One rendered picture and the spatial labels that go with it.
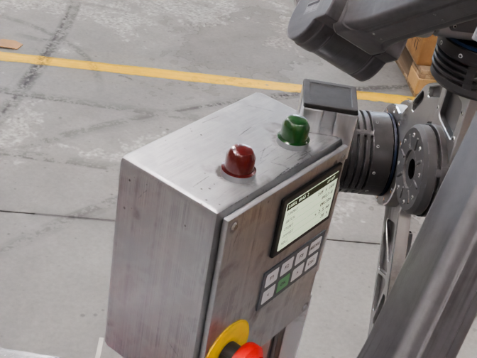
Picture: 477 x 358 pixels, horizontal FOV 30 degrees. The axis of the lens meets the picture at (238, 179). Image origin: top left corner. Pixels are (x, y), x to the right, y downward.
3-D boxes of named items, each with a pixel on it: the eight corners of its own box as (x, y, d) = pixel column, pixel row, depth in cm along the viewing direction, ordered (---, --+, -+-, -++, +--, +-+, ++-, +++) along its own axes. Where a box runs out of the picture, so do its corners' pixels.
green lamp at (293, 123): (269, 140, 69) (274, 115, 68) (288, 130, 71) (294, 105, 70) (296, 155, 68) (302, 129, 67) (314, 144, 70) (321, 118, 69)
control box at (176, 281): (101, 344, 75) (118, 154, 64) (226, 259, 87) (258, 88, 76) (192, 411, 70) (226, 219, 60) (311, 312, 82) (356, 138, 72)
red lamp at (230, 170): (212, 172, 64) (216, 145, 63) (234, 160, 66) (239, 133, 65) (240, 188, 63) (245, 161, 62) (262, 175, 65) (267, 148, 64)
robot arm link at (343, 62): (379, -9, 106) (343, -33, 104) (396, 26, 97) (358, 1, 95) (332, 50, 110) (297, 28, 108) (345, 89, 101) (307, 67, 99)
